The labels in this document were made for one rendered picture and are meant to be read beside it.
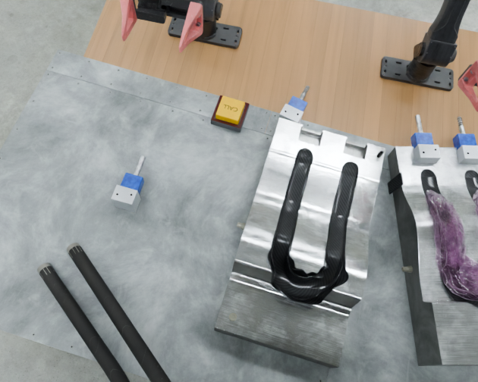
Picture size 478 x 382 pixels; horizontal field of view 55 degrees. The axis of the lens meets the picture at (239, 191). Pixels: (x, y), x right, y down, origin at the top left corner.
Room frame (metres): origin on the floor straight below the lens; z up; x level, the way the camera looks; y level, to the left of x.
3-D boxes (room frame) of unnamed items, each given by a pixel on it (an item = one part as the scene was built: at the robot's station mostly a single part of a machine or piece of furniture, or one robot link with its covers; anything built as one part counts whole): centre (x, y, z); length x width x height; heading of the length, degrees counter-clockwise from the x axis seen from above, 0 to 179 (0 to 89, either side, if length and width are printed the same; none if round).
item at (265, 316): (0.32, -0.16, 0.87); 0.50 x 0.26 x 0.14; 171
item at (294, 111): (0.67, -0.12, 0.83); 0.13 x 0.05 x 0.05; 160
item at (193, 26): (0.54, 0.14, 1.20); 0.09 x 0.07 x 0.07; 177
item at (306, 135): (0.55, -0.15, 0.87); 0.05 x 0.05 x 0.04; 81
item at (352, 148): (0.54, -0.25, 0.87); 0.05 x 0.05 x 0.04; 81
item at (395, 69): (0.85, -0.44, 0.84); 0.20 x 0.07 x 0.08; 87
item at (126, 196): (0.40, 0.25, 0.83); 0.13 x 0.05 x 0.05; 173
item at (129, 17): (0.54, 0.21, 1.20); 0.09 x 0.07 x 0.07; 177
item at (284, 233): (0.34, -0.17, 0.92); 0.35 x 0.16 x 0.09; 171
